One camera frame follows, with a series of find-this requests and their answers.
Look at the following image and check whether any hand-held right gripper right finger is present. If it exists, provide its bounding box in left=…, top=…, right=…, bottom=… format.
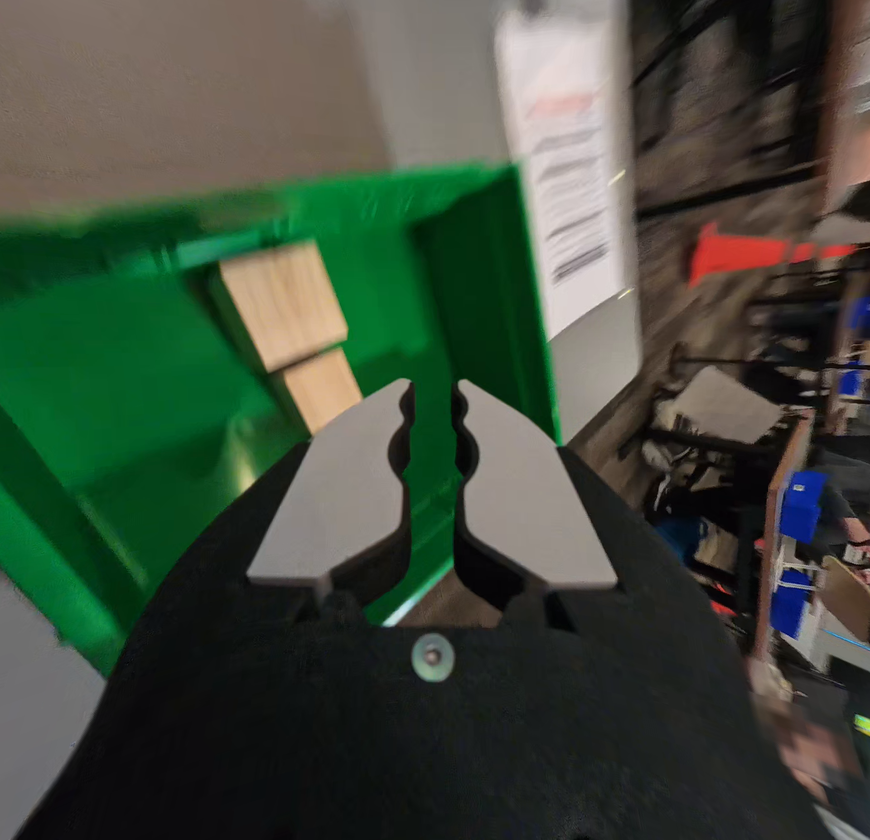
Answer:
left=450, top=378, right=621, bottom=611

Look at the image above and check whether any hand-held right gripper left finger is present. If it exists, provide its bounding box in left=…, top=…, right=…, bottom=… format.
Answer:
left=246, top=378, right=416, bottom=604

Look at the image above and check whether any medium wooden cube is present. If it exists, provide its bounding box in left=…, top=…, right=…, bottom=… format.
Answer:
left=274, top=347, right=365, bottom=437

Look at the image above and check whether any large wooden cube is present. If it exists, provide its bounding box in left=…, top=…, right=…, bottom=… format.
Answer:
left=216, top=240, right=349, bottom=376

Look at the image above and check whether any green plastic bin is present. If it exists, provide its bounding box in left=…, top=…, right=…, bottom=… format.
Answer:
left=0, top=163, right=563, bottom=675

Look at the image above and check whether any grey desk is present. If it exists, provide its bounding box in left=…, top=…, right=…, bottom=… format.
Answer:
left=0, top=0, right=643, bottom=837

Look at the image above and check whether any grey seat chair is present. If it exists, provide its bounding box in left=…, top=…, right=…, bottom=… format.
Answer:
left=669, top=366, right=791, bottom=448

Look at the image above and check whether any blue storage box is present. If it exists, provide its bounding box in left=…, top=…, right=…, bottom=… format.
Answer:
left=770, top=568, right=814, bottom=638
left=778, top=471, right=828, bottom=543

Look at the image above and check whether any orange traffic cone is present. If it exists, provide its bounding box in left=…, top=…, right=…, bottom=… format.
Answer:
left=686, top=221, right=859, bottom=290

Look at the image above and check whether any printed paper sheet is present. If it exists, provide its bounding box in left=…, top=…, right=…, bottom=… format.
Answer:
left=495, top=17, right=628, bottom=339

